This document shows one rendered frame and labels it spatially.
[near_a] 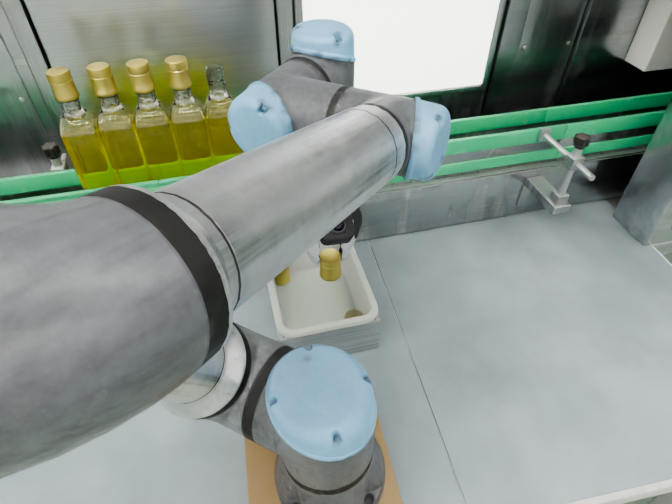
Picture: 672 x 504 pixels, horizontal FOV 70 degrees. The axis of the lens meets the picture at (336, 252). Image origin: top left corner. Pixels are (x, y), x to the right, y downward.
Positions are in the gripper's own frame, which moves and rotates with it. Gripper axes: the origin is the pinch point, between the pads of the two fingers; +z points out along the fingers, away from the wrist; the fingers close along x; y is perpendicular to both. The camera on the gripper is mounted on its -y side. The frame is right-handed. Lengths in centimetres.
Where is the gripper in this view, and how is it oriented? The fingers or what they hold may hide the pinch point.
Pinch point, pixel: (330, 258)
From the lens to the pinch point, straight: 78.2
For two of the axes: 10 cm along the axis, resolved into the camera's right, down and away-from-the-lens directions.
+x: -9.8, 1.5, -1.6
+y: -2.2, -6.8, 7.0
